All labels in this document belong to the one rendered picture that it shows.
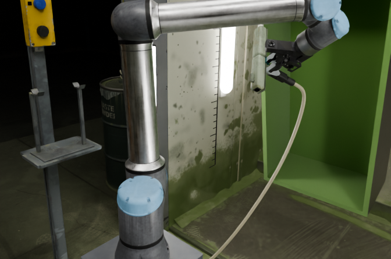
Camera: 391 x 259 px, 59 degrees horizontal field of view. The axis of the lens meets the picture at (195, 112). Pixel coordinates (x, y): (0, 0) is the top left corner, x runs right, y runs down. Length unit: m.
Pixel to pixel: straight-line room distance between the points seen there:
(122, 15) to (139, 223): 0.64
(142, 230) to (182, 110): 1.17
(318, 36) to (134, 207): 0.82
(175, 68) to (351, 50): 0.98
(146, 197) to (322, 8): 0.76
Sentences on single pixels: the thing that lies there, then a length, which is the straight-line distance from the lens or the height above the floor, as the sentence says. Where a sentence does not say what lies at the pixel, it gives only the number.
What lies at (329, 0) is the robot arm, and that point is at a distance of 1.07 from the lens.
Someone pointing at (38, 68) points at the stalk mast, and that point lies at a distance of 1.83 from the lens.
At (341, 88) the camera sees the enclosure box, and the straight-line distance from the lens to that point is 2.11.
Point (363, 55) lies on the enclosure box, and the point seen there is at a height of 1.25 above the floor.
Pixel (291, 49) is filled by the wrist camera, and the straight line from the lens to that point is 1.32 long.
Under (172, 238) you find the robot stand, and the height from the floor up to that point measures 0.64.
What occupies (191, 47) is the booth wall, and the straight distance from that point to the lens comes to 2.16.
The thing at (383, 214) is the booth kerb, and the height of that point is 0.09.
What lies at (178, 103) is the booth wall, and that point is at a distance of 2.15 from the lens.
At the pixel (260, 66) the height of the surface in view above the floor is 1.26.
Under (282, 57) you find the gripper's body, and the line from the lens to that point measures 1.35.
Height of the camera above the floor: 1.48
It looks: 17 degrees down
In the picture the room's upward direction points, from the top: 1 degrees clockwise
